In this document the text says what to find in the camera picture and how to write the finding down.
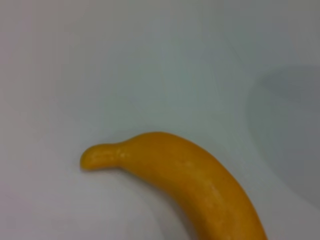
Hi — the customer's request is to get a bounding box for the yellow banana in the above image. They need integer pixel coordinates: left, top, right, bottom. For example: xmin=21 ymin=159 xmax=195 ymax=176
xmin=79 ymin=131 xmax=269 ymax=240

